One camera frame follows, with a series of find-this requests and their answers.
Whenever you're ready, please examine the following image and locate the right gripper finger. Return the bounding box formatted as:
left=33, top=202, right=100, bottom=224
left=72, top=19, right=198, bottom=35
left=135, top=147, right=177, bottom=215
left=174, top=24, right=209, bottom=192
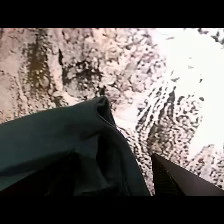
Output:
left=151, top=152, right=224, bottom=197

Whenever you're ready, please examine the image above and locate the dark green shirt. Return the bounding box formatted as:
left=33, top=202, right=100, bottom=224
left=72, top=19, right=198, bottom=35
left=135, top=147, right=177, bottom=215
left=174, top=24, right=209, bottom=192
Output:
left=0, top=95, right=151, bottom=197

